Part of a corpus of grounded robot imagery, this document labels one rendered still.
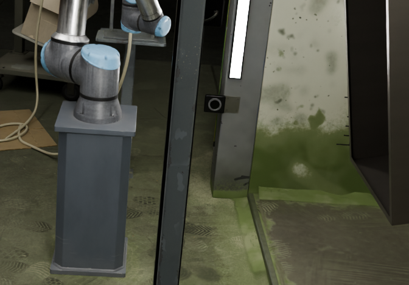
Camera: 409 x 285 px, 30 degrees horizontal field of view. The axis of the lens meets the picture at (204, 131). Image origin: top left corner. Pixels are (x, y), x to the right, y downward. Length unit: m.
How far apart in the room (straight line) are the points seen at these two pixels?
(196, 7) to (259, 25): 2.04
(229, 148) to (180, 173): 2.09
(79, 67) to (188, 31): 1.38
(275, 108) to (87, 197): 1.17
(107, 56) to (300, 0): 1.12
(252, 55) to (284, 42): 0.16
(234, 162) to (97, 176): 1.05
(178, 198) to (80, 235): 1.40
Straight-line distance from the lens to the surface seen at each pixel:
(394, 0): 2.58
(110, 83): 2.95
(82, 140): 2.95
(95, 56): 2.91
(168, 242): 1.81
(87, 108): 2.97
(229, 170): 3.87
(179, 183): 1.75
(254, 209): 3.77
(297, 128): 3.83
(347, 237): 3.65
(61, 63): 3.04
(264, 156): 3.86
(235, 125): 3.78
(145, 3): 3.14
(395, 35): 2.61
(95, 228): 3.10
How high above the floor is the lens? 1.69
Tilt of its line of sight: 21 degrees down
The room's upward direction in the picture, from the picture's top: 6 degrees clockwise
